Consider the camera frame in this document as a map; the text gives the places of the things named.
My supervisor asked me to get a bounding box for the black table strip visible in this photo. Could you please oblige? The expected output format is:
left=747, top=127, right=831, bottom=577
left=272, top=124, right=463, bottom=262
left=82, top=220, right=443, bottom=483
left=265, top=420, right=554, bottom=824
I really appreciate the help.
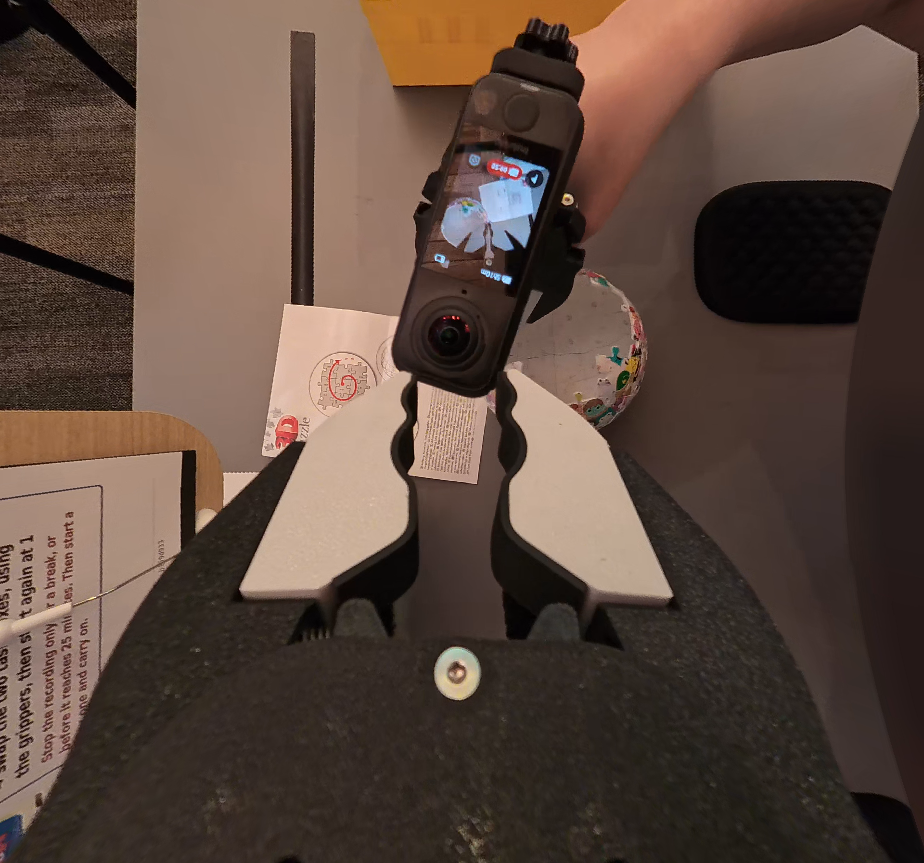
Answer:
left=289, top=30, right=317, bottom=307

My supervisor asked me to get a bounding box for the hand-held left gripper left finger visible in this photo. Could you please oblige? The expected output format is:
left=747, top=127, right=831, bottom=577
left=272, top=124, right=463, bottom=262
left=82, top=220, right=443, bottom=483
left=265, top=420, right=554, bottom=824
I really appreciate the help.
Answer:
left=237, top=375, right=421, bottom=610

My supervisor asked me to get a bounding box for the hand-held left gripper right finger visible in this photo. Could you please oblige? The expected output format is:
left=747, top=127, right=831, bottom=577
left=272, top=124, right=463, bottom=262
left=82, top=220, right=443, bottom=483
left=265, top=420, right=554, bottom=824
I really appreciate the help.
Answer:
left=489, top=368, right=675, bottom=620

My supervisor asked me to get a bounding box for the black sign tripod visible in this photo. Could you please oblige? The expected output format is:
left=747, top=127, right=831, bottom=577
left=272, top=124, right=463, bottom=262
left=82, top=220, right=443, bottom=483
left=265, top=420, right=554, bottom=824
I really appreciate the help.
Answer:
left=0, top=0, right=138, bottom=297

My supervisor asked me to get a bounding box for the person's right forearm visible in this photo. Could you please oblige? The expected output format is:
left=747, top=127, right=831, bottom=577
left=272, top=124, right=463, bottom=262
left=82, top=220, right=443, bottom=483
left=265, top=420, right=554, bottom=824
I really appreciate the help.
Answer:
left=570, top=0, right=924, bottom=246

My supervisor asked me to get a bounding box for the folded paper instruction sheet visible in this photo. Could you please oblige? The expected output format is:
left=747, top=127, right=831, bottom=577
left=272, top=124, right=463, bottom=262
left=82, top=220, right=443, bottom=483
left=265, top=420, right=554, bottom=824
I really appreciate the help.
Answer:
left=261, top=303, right=488, bottom=486

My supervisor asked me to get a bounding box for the yellow plastic bin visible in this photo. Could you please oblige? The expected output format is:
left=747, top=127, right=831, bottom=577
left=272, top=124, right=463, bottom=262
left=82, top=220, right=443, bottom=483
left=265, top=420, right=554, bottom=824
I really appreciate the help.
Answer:
left=345, top=0, right=716, bottom=88

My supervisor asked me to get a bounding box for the colourful puzzle ball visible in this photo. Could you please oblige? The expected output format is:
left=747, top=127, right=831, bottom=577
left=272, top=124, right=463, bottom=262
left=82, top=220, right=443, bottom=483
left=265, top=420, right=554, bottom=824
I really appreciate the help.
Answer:
left=487, top=270, right=649, bottom=431

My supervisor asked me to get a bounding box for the wooden instruction board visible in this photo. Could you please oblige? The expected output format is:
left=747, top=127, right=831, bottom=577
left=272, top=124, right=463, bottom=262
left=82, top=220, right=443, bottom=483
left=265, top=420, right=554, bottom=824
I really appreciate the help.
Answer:
left=0, top=410, right=226, bottom=824

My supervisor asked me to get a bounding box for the black padded armrest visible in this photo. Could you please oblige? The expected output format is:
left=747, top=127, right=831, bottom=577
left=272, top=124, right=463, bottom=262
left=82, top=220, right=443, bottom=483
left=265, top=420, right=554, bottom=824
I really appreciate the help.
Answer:
left=693, top=180, right=895, bottom=326

